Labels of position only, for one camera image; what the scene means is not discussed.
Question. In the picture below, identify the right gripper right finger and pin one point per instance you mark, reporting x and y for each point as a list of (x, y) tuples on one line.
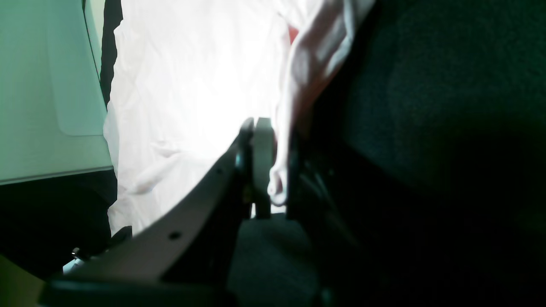
[(346, 272)]

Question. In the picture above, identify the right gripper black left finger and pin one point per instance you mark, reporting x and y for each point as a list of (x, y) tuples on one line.
[(183, 259)]

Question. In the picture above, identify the pink T-shirt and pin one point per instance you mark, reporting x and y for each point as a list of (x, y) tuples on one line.
[(189, 72)]

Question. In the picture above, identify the black table cloth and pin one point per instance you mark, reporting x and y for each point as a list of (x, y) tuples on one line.
[(432, 137)]

